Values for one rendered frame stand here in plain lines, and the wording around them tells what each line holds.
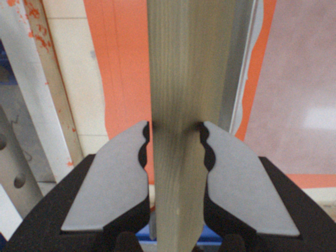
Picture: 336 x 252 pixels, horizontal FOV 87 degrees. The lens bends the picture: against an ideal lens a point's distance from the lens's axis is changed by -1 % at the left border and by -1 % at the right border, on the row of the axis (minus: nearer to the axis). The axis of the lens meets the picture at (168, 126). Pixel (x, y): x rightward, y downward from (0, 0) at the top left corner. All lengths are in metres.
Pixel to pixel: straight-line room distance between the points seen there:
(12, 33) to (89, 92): 0.10
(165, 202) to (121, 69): 0.18
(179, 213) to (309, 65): 0.25
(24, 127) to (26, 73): 1.52
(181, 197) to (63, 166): 0.22
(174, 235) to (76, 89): 0.23
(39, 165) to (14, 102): 0.59
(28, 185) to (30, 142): 1.50
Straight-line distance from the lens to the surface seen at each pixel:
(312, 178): 0.44
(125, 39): 0.26
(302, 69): 0.31
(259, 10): 0.27
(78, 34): 0.27
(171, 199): 0.16
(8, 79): 0.40
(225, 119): 0.17
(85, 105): 0.30
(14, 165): 0.34
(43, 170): 2.00
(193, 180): 0.17
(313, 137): 0.37
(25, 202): 0.37
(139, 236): 0.41
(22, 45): 0.27
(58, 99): 0.28
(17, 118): 1.78
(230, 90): 0.16
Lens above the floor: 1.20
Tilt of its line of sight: 62 degrees down
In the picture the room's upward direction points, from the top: 178 degrees counter-clockwise
